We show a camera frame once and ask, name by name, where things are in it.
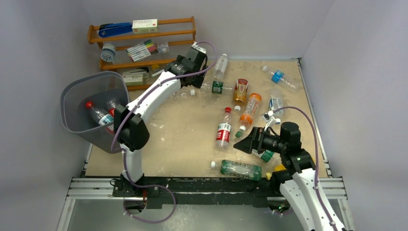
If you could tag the clear bottle blue label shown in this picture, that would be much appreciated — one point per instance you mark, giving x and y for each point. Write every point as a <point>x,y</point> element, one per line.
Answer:
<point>281,78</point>

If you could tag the amber tea bottle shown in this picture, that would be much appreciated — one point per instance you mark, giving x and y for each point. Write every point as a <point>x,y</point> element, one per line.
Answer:
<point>240,94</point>

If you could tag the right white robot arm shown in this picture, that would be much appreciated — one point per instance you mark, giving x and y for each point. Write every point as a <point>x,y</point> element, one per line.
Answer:
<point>299,182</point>

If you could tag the white stapler on shelf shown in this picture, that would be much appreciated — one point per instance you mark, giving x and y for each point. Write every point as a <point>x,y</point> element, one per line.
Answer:
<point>135,77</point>

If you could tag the green and white marker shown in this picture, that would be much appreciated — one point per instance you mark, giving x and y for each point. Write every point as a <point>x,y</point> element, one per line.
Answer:
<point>158,73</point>

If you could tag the bottle red white label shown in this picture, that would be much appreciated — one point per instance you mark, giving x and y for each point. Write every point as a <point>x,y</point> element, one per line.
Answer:
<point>111,105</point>

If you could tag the green tea bottle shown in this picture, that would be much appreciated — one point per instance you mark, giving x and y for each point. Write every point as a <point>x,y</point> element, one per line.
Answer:
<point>238,169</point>

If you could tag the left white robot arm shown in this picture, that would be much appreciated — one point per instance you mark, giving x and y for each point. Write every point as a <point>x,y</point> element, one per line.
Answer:
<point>130,121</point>

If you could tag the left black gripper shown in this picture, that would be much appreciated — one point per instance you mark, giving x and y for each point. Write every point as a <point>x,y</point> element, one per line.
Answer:
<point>197,83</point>

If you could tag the crushed bottle blue white label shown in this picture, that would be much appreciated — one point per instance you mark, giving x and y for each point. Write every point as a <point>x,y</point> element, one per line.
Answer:
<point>275,102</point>

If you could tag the clear bottle green label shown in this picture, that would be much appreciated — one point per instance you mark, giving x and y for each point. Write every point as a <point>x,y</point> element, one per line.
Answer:
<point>218,87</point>

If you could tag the white and red box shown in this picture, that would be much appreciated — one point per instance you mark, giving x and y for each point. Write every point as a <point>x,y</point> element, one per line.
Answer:
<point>144,26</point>

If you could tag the orange drink bottle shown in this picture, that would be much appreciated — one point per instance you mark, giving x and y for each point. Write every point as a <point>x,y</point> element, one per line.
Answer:
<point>248,115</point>

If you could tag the bottle red blue label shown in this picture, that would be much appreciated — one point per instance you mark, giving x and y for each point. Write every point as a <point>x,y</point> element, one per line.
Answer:
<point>100,116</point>

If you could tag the yellow bottle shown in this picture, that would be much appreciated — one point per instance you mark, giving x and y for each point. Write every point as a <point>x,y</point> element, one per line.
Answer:
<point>280,167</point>

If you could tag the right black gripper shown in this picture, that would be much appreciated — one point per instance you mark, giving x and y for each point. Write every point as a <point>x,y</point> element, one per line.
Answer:
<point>257,140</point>

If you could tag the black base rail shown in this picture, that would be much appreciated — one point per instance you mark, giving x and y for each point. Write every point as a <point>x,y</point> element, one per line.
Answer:
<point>154,192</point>

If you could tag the grey mesh waste bin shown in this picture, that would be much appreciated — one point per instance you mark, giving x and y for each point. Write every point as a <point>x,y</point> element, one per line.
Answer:
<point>98,88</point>

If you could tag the bottle red label red cap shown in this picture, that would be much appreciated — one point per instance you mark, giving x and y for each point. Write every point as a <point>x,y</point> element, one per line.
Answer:
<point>224,130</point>

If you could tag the clear bottle white cap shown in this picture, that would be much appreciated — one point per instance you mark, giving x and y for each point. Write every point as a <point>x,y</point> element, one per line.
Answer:
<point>220,66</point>

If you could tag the pack of coloured markers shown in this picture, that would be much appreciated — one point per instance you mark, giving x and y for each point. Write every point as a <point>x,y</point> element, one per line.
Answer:
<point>142,50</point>

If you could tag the bottle green cap green label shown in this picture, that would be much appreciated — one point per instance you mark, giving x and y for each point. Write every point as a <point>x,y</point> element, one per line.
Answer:
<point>266,154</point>

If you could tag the blue stapler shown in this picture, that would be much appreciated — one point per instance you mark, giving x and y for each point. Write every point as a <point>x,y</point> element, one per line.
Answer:
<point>110,30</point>

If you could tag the clear unlabelled bottle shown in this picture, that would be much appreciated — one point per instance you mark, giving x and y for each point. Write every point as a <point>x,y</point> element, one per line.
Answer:
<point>183,94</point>

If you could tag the wooden slatted shelf rack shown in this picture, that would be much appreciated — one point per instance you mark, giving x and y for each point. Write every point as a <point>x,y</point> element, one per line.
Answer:
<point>171,32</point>

